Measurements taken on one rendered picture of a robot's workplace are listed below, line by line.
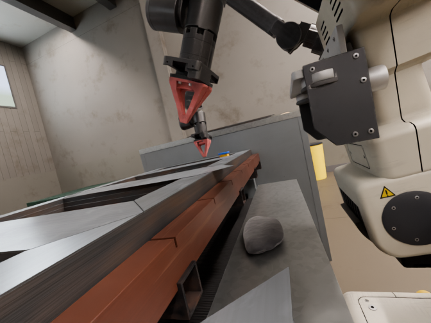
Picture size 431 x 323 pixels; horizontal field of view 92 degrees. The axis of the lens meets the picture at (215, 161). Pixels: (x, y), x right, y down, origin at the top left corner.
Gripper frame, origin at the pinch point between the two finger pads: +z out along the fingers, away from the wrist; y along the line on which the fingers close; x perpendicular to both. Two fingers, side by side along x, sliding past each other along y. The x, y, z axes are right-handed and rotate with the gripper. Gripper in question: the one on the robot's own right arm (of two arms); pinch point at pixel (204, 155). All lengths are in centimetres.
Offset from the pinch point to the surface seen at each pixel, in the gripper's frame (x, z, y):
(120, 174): -379, -72, -362
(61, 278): 12, 23, 71
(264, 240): 25, 29, 35
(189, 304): 16, 32, 57
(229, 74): -37, -223, -313
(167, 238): 15, 23, 59
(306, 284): 32, 34, 45
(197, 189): 12.1, 16.1, 39.9
